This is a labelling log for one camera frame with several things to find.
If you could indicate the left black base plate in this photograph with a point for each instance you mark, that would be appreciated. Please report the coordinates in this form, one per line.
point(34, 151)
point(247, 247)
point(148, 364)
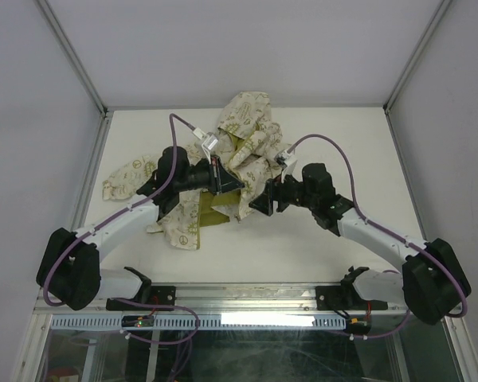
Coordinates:
point(159, 298)

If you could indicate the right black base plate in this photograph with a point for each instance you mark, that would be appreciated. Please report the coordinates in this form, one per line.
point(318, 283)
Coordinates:
point(336, 297)

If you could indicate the aluminium mounting rail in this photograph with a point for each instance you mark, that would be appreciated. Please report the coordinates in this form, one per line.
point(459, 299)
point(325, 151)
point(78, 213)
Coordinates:
point(208, 298)

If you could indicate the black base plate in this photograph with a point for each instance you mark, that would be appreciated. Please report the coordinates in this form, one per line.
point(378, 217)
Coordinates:
point(159, 298)
point(336, 297)

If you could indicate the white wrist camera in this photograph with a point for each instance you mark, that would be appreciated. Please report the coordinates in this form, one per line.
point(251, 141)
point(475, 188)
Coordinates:
point(287, 161)
point(207, 142)

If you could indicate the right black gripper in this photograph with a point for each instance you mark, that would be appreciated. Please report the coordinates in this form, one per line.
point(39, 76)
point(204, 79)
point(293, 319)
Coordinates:
point(274, 189)

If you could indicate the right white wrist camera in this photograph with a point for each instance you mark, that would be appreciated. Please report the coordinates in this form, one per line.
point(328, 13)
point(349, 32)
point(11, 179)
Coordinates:
point(287, 161)

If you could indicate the left aluminium frame post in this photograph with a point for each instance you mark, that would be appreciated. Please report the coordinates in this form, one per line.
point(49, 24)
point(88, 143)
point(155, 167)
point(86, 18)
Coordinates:
point(49, 15)

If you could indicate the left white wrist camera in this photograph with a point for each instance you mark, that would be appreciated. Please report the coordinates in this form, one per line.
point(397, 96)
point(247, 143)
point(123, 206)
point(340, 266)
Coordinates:
point(207, 142)

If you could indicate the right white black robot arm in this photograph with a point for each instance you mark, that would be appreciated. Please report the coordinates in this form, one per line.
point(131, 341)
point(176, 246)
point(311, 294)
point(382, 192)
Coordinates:
point(427, 277)

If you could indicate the white slotted cable duct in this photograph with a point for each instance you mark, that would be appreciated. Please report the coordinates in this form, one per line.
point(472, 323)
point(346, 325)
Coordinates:
point(239, 321)

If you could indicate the aluminium frame post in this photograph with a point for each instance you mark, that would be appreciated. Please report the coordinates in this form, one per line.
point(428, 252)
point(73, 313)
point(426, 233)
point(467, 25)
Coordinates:
point(49, 15)
point(443, 7)

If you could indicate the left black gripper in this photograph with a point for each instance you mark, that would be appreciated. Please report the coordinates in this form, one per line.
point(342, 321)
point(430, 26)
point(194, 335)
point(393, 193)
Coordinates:
point(221, 181)

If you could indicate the cream green-printed hooded jacket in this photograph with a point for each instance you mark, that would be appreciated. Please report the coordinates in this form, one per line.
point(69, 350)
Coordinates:
point(249, 141)

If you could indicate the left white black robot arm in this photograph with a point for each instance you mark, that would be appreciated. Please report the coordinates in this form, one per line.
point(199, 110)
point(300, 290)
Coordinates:
point(70, 273)

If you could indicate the right aluminium frame post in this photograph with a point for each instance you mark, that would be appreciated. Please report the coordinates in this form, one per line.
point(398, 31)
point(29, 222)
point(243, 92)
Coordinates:
point(443, 7)

